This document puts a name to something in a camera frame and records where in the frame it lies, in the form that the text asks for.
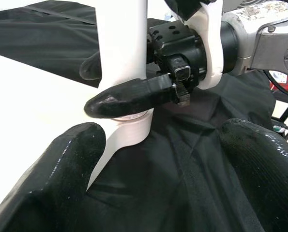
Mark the white plastic table top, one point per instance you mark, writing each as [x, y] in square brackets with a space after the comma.
[37, 96]

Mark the white plastic table leg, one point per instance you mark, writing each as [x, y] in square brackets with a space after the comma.
[122, 36]

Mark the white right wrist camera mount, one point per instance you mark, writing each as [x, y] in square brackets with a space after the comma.
[211, 43]

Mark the black tablecloth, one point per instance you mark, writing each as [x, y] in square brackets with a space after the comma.
[170, 181]

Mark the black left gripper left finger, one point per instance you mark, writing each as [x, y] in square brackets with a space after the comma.
[42, 188]

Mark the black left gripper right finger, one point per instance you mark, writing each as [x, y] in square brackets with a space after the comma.
[267, 174]

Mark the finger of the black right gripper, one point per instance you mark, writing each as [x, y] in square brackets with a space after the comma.
[91, 68]
[129, 99]

